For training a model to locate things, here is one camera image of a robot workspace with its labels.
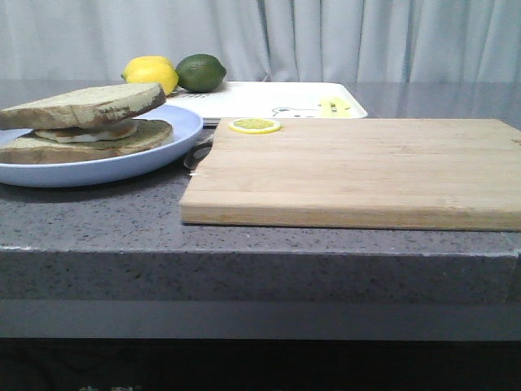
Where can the light blue round plate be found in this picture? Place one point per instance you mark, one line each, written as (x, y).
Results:
(187, 126)

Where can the bread slice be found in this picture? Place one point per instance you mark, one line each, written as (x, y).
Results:
(85, 108)
(33, 150)

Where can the fried egg toy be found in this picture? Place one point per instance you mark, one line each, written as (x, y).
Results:
(119, 130)

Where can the white bear print tray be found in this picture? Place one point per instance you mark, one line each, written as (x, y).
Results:
(263, 99)

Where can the yellow lemon slice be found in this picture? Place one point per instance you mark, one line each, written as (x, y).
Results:
(254, 125)

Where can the yellow plastic fork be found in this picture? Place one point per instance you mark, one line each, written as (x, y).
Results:
(334, 107)

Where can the green lime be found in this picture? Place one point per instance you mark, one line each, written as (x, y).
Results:
(200, 73)

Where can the white curtain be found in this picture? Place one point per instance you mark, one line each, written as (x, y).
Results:
(339, 41)

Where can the wooden cutting board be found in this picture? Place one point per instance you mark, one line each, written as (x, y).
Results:
(430, 174)

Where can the metal cutting board handle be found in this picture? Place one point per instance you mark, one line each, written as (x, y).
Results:
(198, 152)

